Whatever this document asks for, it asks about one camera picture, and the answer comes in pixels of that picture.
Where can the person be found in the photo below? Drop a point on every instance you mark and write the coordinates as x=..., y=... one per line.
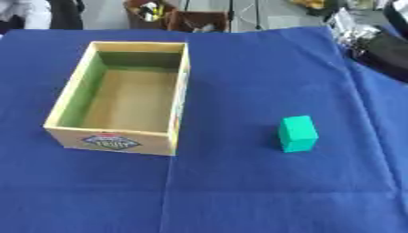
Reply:
x=37, y=13

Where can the tan cardboard box green inside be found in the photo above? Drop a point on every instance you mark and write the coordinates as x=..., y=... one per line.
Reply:
x=133, y=100

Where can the black tripod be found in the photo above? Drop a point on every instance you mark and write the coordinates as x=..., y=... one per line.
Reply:
x=231, y=15

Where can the green rectangular block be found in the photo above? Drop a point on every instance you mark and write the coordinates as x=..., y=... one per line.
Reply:
x=297, y=135

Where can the brown cardboard box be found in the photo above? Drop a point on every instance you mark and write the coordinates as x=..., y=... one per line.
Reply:
x=146, y=13
x=197, y=22

